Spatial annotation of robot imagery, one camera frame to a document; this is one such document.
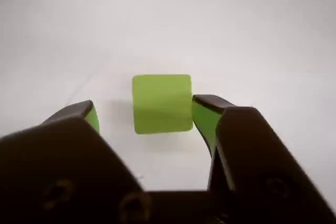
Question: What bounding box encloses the green lego block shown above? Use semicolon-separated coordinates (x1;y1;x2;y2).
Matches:
132;74;194;135

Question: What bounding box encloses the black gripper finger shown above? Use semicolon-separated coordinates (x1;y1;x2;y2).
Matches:
0;100;158;224
192;94;336;224

